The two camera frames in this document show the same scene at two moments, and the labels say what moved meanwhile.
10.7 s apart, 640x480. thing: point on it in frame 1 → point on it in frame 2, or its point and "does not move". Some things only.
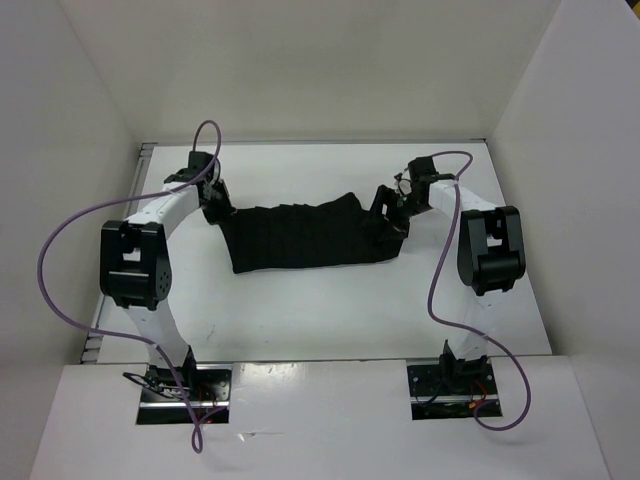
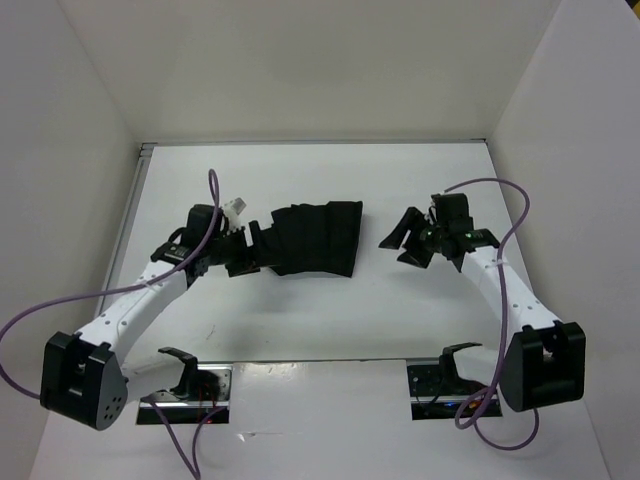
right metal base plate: [438, 395] does not move
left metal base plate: [163, 403] does not move
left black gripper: [226, 211] → [247, 262]
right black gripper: [397, 230] → [409, 220]
